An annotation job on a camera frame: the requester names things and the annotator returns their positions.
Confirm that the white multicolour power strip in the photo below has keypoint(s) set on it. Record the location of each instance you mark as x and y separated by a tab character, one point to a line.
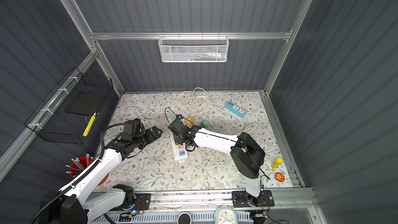
179	150

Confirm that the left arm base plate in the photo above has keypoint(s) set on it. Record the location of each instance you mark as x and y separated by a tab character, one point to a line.
141	203

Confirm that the orange power strip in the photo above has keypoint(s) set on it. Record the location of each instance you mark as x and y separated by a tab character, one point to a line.
190	122

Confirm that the black pad in basket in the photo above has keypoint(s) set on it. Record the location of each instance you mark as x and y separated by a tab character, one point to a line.
86	103

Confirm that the green plug adapter upper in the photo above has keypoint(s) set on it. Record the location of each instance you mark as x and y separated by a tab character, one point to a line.
205	124

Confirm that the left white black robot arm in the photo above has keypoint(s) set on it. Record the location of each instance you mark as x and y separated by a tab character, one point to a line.
69	204

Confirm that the markers in white basket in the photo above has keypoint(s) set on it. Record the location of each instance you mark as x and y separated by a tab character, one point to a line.
209	56

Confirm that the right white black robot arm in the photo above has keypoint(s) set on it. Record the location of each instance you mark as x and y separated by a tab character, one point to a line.
245	152

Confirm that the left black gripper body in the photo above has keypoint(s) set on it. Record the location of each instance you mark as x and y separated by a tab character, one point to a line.
151	135

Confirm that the white wire wall basket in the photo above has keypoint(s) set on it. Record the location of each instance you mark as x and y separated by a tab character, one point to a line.
172	50

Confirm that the white analog clock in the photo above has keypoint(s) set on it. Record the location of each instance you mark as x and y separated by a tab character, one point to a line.
225	215

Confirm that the yellow marker in basket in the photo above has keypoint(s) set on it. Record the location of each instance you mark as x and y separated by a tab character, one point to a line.
89	125

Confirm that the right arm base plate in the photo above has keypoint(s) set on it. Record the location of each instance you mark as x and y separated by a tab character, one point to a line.
243	199

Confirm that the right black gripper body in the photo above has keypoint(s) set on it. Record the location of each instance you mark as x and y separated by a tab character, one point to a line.
179	129

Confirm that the red round badge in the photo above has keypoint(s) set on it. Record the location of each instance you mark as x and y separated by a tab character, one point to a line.
279	177

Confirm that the floral table mat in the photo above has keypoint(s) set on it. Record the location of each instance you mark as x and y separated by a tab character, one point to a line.
154	168

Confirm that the black wire wall basket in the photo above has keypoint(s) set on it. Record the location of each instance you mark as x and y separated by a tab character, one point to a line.
52	124

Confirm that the red pencil cup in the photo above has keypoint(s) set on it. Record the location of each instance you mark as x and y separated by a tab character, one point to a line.
79	164

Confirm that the black round knob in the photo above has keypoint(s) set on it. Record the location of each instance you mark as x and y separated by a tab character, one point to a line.
184	218

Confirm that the yellow small toy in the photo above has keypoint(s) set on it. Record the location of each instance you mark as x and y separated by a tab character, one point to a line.
276	163

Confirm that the blue power strip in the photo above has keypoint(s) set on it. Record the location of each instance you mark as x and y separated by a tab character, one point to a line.
233	108

